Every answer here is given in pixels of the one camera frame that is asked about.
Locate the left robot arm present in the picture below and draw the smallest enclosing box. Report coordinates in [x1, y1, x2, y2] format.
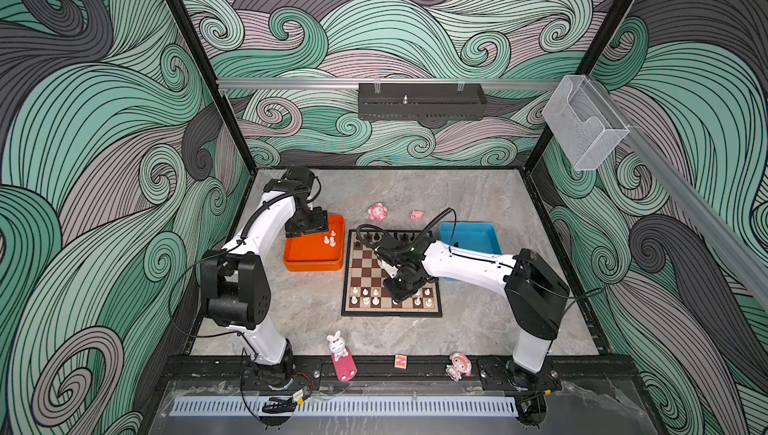
[199, 167, 328, 384]

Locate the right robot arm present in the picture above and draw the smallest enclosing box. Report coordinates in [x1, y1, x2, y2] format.
[355, 208, 571, 375]

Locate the chess board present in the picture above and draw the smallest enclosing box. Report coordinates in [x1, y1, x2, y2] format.
[341, 229, 443, 318]

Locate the orange plastic tray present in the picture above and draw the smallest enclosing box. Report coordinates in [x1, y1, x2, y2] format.
[283, 214, 346, 272]

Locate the pink kitty toy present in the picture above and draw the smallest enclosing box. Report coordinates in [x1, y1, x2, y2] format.
[367, 202, 388, 221]

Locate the blue plastic tray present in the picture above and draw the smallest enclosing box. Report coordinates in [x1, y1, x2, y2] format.
[439, 222, 502, 255]

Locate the wooden letter block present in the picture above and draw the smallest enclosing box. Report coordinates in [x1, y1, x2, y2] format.
[394, 355, 408, 370]

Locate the pink haired doll figure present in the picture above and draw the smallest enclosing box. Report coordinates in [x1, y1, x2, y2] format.
[445, 352, 472, 382]

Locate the white rabbit figure pink base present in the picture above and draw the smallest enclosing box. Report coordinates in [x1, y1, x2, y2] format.
[327, 331, 358, 382]

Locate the black wall shelf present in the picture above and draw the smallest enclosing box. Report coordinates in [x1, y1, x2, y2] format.
[357, 83, 488, 125]

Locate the white slotted cable duct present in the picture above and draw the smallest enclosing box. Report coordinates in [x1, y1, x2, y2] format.
[169, 395, 518, 417]

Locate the clear acrylic wall box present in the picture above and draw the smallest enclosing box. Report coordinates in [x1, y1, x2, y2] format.
[542, 75, 629, 172]

